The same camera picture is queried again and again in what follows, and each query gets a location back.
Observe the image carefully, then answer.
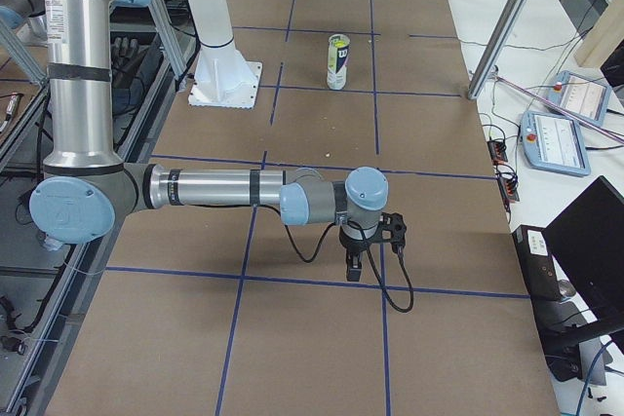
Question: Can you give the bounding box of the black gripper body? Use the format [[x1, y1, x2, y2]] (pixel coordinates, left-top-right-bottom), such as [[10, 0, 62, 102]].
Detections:
[[339, 225, 381, 254]]

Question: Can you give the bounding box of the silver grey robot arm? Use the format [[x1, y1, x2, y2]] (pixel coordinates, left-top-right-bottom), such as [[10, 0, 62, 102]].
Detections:
[[29, 0, 391, 282]]

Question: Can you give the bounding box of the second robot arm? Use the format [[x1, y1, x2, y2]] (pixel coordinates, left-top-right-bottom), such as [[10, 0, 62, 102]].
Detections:
[[1, 0, 151, 30]]

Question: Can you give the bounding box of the clear tennis ball can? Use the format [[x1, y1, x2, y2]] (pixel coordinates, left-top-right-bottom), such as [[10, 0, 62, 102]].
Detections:
[[327, 34, 350, 91]]

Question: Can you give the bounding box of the blue tape strip lengthwise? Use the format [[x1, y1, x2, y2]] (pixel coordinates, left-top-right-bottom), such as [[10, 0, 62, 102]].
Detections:
[[369, 0, 392, 415]]

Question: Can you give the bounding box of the orange black connector board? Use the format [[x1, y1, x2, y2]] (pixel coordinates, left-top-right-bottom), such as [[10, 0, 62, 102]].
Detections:
[[487, 139, 508, 165]]

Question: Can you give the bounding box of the black computer box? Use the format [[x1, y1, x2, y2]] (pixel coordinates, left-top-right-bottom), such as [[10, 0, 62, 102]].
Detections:
[[512, 225, 562, 301]]

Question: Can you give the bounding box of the near teach pendant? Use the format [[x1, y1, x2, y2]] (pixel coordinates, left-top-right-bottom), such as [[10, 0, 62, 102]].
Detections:
[[520, 110, 591, 177]]

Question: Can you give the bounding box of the teach pendant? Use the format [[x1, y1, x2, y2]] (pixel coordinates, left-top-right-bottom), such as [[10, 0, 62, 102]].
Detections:
[[520, 110, 591, 177], [548, 70, 612, 126]]

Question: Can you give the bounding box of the black monitor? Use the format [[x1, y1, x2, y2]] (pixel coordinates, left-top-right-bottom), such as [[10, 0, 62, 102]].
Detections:
[[542, 175, 623, 353]]

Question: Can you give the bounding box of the blue tape strip crosswise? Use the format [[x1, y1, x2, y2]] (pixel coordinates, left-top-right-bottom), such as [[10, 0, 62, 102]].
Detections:
[[105, 266, 529, 300]]

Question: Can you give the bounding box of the far teach pendant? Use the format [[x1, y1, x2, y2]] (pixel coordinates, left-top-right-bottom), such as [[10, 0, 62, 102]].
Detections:
[[548, 70, 612, 126]]

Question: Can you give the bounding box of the wooden board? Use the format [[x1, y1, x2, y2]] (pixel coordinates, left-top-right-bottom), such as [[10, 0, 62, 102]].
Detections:
[[574, 0, 624, 68]]

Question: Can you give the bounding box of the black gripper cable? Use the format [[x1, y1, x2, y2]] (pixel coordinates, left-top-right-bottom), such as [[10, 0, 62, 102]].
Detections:
[[279, 205, 415, 314]]

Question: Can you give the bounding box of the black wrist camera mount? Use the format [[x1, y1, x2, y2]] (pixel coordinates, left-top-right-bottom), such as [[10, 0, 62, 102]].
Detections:
[[378, 212, 407, 253]]

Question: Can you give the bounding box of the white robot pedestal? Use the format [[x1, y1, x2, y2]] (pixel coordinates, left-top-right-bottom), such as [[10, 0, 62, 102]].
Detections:
[[188, 0, 262, 109]]

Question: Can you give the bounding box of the aluminium frame post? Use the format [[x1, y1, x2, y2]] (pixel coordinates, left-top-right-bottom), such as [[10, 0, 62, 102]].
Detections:
[[467, 0, 527, 100]]

